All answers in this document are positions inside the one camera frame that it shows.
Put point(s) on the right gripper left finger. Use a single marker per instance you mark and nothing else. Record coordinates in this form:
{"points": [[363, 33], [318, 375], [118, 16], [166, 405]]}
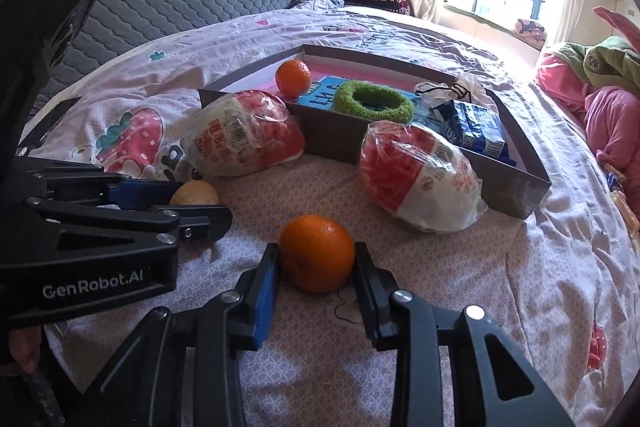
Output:
{"points": [[142, 383]]}

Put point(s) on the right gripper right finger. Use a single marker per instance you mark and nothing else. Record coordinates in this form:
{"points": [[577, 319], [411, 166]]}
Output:
{"points": [[492, 383]]}

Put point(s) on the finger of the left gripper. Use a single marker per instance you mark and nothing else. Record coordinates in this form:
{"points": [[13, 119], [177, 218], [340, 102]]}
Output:
{"points": [[81, 224], [86, 184]]}

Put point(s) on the beige round ball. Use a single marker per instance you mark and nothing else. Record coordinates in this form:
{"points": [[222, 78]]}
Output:
{"points": [[195, 192]]}

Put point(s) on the large orange mandarin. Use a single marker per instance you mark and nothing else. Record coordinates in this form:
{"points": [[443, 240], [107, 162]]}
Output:
{"points": [[316, 253]]}

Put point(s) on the red white bun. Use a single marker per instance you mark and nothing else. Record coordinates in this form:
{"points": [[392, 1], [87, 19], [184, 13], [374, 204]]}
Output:
{"points": [[419, 177]]}

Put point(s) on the blue snack packet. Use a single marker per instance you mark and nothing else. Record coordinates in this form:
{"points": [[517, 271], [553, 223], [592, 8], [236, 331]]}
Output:
{"points": [[475, 128]]}

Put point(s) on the person's left hand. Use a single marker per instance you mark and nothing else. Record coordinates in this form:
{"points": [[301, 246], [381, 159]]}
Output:
{"points": [[24, 346]]}

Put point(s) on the pink floral bedsheet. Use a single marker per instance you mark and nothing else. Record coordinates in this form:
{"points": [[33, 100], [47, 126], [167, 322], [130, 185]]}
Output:
{"points": [[563, 283]]}

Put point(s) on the small orange mandarin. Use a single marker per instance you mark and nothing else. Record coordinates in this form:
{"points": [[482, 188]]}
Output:
{"points": [[293, 78]]}

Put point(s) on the shallow grey cardboard box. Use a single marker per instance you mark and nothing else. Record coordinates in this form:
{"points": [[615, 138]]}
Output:
{"points": [[516, 191]]}

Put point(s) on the pink and blue book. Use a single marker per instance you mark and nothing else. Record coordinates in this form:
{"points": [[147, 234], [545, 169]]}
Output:
{"points": [[368, 100]]}

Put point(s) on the dark blue clothing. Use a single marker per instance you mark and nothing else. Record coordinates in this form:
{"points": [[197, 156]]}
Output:
{"points": [[321, 5]]}

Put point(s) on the yellow snack packet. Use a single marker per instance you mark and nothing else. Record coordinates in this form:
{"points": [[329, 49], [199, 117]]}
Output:
{"points": [[630, 218]]}

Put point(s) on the pink quilt pile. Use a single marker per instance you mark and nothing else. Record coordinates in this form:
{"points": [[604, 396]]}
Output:
{"points": [[609, 115]]}

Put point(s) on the patterned cushion on sill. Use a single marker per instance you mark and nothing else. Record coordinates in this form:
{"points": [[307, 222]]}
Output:
{"points": [[531, 32]]}

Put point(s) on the green garment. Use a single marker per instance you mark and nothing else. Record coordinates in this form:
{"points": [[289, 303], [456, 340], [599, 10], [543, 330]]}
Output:
{"points": [[612, 62]]}

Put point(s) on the crumpled white drawstring bag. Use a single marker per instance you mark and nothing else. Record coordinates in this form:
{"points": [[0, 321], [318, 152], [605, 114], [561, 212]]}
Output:
{"points": [[465, 88]]}

